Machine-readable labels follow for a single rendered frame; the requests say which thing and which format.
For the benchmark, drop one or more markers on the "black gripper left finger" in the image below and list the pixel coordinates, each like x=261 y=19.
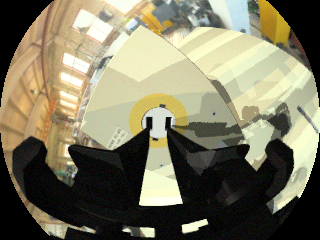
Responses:
x=127 y=162

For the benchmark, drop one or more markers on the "white cylinder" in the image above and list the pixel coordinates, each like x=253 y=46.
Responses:
x=158 y=120

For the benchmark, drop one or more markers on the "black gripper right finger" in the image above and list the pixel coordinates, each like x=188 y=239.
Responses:
x=193 y=162

